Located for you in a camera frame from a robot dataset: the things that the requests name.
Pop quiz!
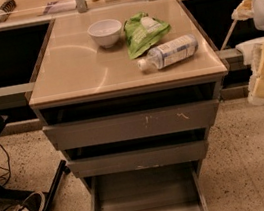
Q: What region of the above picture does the blue plastic water bottle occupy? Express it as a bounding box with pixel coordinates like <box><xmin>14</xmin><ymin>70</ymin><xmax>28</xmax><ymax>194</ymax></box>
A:
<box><xmin>137</xmin><ymin>34</ymin><xmax>199</xmax><ymax>71</ymax></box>

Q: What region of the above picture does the grey drawer cabinet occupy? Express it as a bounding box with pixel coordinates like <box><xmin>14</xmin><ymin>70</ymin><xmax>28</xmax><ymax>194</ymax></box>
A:
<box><xmin>12</xmin><ymin>0</ymin><xmax>256</xmax><ymax>211</ymax></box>

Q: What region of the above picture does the middle grey drawer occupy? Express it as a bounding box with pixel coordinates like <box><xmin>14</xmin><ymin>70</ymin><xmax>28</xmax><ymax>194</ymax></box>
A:
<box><xmin>68</xmin><ymin>140</ymin><xmax>208</xmax><ymax>178</ymax></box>

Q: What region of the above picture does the grey drawer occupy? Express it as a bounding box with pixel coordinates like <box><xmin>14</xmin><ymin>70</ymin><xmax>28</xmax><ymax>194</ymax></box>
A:
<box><xmin>68</xmin><ymin>140</ymin><xmax>208</xmax><ymax>178</ymax></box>
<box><xmin>89</xmin><ymin>162</ymin><xmax>208</xmax><ymax>211</ymax></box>
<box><xmin>43</xmin><ymin>99</ymin><xmax>219</xmax><ymax>151</ymax></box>

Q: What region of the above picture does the bottom grey drawer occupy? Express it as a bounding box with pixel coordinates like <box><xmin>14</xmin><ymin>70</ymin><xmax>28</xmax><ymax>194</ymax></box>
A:
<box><xmin>89</xmin><ymin>162</ymin><xmax>208</xmax><ymax>211</ymax></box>

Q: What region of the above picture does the top grey drawer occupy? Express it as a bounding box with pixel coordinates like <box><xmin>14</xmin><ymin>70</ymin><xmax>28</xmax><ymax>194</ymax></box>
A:
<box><xmin>43</xmin><ymin>99</ymin><xmax>219</xmax><ymax>151</ymax></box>

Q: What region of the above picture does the white stick with tip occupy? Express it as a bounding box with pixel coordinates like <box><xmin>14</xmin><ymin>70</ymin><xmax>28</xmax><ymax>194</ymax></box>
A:
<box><xmin>220</xmin><ymin>19</ymin><xmax>237</xmax><ymax>50</ymax></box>

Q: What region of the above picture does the green snack bag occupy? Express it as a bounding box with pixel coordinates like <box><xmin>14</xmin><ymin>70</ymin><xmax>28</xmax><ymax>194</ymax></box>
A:
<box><xmin>123</xmin><ymin>12</ymin><xmax>171</xmax><ymax>60</ymax></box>

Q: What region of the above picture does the white ceramic bowl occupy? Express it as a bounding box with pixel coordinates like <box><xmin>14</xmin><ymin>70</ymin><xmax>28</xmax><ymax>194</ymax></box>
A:
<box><xmin>87</xmin><ymin>19</ymin><xmax>122</xmax><ymax>48</ymax></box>

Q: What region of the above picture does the black floor bar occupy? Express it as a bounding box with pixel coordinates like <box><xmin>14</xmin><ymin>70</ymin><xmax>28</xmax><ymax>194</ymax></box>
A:
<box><xmin>42</xmin><ymin>159</ymin><xmax>71</xmax><ymax>211</ymax></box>

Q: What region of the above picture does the white curved bracket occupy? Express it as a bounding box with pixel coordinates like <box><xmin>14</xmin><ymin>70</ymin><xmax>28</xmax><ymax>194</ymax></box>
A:
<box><xmin>235</xmin><ymin>37</ymin><xmax>264</xmax><ymax>65</ymax></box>

